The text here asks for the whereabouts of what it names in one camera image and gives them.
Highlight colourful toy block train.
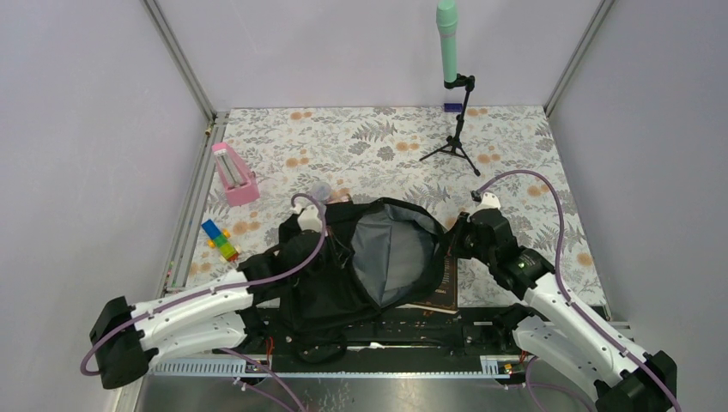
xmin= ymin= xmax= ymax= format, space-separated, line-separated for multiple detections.
xmin=201 ymin=220 xmax=240 ymax=263

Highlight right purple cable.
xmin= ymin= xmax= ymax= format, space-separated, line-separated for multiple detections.
xmin=470 ymin=169 xmax=683 ymax=412

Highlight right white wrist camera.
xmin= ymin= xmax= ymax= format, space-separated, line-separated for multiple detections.
xmin=471 ymin=191 xmax=501 ymax=211

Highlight small blue block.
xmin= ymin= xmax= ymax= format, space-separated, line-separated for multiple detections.
xmin=443 ymin=103 xmax=462 ymax=112

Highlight green microphone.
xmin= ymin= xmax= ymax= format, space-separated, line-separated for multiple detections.
xmin=435 ymin=0 xmax=458 ymax=83

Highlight black tripod microphone stand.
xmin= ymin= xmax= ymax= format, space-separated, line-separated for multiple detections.
xmin=419 ymin=74 xmax=481 ymax=177

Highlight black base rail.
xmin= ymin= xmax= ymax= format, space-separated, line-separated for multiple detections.
xmin=211 ymin=304 xmax=547 ymax=375

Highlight clear small cup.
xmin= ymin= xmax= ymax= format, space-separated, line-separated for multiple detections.
xmin=309 ymin=181 xmax=333 ymax=203

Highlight dark brown book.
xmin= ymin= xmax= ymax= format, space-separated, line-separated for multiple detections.
xmin=401 ymin=257 xmax=458 ymax=314

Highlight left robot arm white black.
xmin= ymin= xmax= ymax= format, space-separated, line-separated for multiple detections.
xmin=80 ymin=208 xmax=326 ymax=390

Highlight floral table mat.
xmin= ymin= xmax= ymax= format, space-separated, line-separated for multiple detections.
xmin=203 ymin=106 xmax=606 ymax=306

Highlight purple cable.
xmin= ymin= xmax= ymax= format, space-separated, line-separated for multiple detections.
xmin=79 ymin=192 xmax=330 ymax=412
xmin=470 ymin=169 xmax=683 ymax=412

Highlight pink metronome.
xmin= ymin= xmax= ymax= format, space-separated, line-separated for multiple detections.
xmin=211 ymin=142 xmax=260 ymax=207

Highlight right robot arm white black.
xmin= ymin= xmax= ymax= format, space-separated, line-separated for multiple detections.
xmin=447 ymin=209 xmax=678 ymax=411

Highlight black student backpack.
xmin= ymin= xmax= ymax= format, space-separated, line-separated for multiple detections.
xmin=276 ymin=197 xmax=456 ymax=336

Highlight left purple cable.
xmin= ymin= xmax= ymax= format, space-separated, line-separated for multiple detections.
xmin=79 ymin=192 xmax=330 ymax=412

